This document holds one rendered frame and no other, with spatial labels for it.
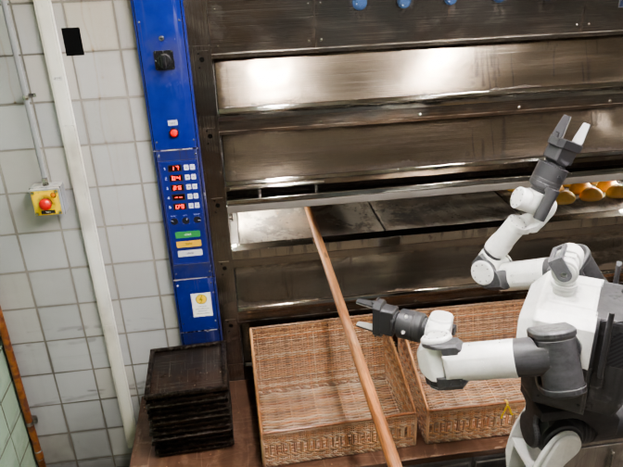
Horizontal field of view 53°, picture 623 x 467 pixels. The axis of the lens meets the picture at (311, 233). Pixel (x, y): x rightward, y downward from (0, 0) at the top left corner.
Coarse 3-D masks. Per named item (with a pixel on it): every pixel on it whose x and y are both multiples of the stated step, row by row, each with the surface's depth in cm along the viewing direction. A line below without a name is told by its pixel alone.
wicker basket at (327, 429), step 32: (320, 320) 249; (352, 320) 251; (256, 352) 248; (288, 352) 250; (320, 352) 251; (384, 352) 255; (256, 384) 225; (288, 384) 252; (320, 384) 254; (352, 384) 253; (384, 384) 253; (288, 416) 237; (320, 416) 237; (352, 416) 236; (416, 416) 216; (288, 448) 214; (320, 448) 216; (352, 448) 219
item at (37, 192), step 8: (40, 184) 213; (56, 184) 212; (32, 192) 208; (40, 192) 209; (48, 192) 209; (56, 192) 209; (64, 192) 215; (32, 200) 210; (40, 200) 210; (56, 200) 211; (64, 200) 215; (40, 208) 211; (56, 208) 212; (64, 208) 214; (40, 216) 213
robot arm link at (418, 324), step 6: (414, 312) 182; (420, 312) 182; (414, 318) 180; (420, 318) 179; (426, 318) 181; (414, 324) 179; (420, 324) 179; (426, 324) 178; (414, 330) 178; (420, 330) 178; (414, 336) 179; (420, 336) 180
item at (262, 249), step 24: (552, 216) 253; (576, 216) 252; (600, 216) 251; (288, 240) 242; (312, 240) 241; (336, 240) 240; (360, 240) 240; (384, 240) 242; (408, 240) 243; (432, 240) 245
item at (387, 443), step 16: (320, 240) 234; (320, 256) 225; (336, 288) 201; (336, 304) 194; (352, 336) 176; (352, 352) 171; (368, 384) 157; (368, 400) 153; (384, 416) 147; (384, 432) 142; (384, 448) 138; (400, 464) 134
